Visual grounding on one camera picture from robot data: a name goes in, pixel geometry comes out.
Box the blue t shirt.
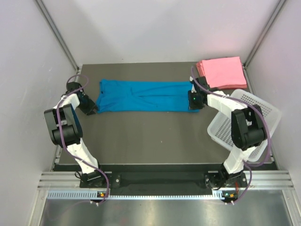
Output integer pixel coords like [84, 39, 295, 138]
[96, 79, 199, 113]

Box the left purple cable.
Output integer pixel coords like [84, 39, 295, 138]
[60, 74, 111, 208]

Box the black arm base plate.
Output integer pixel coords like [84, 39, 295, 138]
[80, 163, 248, 196]

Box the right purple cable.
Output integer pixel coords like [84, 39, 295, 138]
[190, 65, 273, 204]

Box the purple cable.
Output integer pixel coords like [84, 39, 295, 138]
[190, 65, 273, 204]
[60, 74, 111, 208]

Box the right aluminium corner post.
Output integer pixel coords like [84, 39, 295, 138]
[243, 0, 289, 69]

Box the folded pink t shirt stack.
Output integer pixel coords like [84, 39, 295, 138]
[196, 56, 247, 89]

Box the left aluminium corner post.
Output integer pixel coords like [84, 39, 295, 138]
[34, 0, 79, 71]

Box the slotted grey cable duct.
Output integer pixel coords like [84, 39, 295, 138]
[47, 189, 238, 201]

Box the white perforated plastic basket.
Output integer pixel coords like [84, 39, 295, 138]
[207, 89, 281, 162]

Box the aluminium frame rail front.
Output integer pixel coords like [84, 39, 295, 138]
[38, 170, 294, 190]

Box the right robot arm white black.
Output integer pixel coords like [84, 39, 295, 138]
[188, 76, 270, 188]

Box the aluminium corner post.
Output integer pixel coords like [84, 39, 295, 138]
[243, 0, 289, 69]
[34, 0, 79, 71]

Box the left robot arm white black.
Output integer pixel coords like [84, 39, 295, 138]
[44, 82, 107, 187]

